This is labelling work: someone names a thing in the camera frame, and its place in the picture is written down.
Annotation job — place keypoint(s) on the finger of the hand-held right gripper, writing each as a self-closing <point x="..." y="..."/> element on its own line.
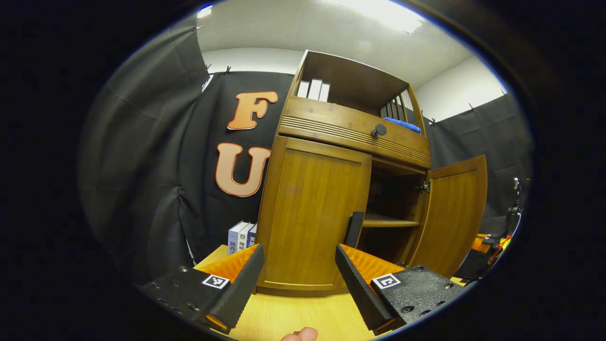
<point x="480" y="244"/>

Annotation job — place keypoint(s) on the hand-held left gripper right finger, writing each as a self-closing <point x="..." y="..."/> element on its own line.
<point x="362" y="289"/>

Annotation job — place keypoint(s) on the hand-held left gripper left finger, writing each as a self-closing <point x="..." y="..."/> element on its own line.
<point x="239" y="289"/>

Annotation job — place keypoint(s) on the wooden cabinet door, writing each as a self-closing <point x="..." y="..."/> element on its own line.
<point x="307" y="213"/>
<point x="454" y="213"/>

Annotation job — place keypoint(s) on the wooden double-door shoe cabinet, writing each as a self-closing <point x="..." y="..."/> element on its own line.
<point x="350" y="76"/>

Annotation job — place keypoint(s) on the wooden inner cabinet shelf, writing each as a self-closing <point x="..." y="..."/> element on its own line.
<point x="386" y="220"/>

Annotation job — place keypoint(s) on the metal door hinge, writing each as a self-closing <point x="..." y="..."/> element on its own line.
<point x="423" y="187"/>

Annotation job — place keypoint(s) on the ribbed wooden cabinet drawer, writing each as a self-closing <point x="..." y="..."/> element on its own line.
<point x="331" y="121"/>

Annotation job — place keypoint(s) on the blue and white book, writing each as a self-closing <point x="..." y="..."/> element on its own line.
<point x="252" y="235"/>
<point x="244" y="237"/>
<point x="234" y="239"/>

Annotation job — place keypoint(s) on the blue folded towel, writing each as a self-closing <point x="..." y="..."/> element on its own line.
<point x="402" y="124"/>

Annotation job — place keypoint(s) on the round black drawer knob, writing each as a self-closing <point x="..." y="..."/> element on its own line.
<point x="379" y="130"/>

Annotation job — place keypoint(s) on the large ceiling light panel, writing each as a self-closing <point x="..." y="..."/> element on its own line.
<point x="383" y="12"/>

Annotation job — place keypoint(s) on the small ceiling light panel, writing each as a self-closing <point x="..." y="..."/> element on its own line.
<point x="204" y="11"/>

